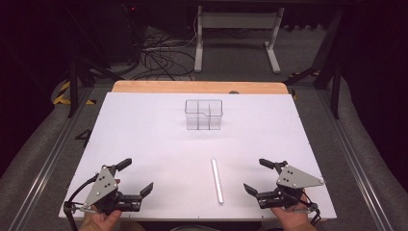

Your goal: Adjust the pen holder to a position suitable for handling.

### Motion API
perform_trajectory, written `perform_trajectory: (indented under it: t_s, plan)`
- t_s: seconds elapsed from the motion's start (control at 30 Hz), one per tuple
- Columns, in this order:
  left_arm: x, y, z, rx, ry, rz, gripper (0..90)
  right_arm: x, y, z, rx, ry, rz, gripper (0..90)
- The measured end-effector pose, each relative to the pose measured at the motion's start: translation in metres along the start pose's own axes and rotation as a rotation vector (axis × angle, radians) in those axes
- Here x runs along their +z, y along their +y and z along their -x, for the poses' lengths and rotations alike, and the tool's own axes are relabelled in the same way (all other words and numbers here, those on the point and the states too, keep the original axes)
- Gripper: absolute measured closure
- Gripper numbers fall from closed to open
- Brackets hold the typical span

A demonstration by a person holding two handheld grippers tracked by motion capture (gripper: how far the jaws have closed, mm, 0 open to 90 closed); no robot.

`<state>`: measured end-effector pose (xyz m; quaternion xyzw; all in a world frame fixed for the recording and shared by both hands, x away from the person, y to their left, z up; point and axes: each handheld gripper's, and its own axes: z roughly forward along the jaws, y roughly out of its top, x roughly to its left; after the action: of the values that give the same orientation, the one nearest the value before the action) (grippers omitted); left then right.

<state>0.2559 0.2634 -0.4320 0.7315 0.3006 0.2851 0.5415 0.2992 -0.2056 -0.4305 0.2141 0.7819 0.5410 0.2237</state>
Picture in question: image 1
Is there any yellow black hazard tape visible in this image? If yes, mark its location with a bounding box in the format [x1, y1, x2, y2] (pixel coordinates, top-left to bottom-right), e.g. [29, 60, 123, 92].
[52, 80, 97, 107]

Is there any dark computer tower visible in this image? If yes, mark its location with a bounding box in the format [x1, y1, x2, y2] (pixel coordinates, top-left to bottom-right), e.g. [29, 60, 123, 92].
[104, 2, 147, 65]

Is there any white board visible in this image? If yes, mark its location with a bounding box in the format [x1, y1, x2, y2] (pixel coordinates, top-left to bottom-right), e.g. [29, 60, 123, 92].
[58, 91, 338, 222]

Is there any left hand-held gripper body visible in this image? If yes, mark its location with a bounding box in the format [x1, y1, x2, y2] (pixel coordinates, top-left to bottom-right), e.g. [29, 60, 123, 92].
[84, 165, 142, 216]

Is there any person's right hand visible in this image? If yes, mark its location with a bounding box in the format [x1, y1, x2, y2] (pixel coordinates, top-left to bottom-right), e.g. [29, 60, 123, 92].
[270, 199, 318, 231]

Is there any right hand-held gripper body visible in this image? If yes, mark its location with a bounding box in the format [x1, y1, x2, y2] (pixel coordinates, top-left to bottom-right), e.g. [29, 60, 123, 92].
[256, 161, 325, 210]

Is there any aluminium rail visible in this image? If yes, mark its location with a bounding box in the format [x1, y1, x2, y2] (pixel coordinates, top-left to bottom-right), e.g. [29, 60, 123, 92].
[316, 90, 396, 231]
[8, 87, 97, 231]

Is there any black metal stand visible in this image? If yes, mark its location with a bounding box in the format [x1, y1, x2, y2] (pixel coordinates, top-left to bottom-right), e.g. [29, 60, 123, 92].
[65, 56, 127, 119]
[283, 9, 344, 120]

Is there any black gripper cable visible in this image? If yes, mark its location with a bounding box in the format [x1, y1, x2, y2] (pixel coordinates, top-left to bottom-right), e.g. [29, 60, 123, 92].
[300, 190, 322, 226]
[63, 173, 99, 231]

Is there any tangle of black cables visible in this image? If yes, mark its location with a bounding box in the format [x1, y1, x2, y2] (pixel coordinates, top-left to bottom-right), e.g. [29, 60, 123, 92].
[129, 18, 197, 82]

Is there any white metal desk frame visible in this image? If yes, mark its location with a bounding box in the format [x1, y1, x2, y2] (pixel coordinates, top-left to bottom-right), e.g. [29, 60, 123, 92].
[193, 5, 286, 75]

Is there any person's left hand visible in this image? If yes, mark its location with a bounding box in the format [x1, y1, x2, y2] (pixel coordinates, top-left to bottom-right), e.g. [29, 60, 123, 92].
[79, 209, 123, 231]

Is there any clear plastic divided container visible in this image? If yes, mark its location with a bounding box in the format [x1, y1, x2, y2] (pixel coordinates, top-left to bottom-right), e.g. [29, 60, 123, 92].
[184, 98, 224, 131]

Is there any white stick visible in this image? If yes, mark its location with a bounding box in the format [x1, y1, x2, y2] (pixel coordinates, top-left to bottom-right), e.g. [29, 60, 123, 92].
[210, 158, 225, 205]

